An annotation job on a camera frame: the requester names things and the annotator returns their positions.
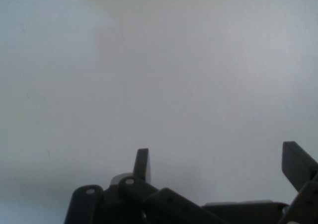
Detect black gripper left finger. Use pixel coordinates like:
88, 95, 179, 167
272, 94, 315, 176
64, 149, 224, 224

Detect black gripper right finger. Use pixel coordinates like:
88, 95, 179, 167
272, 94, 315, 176
280, 141, 318, 224

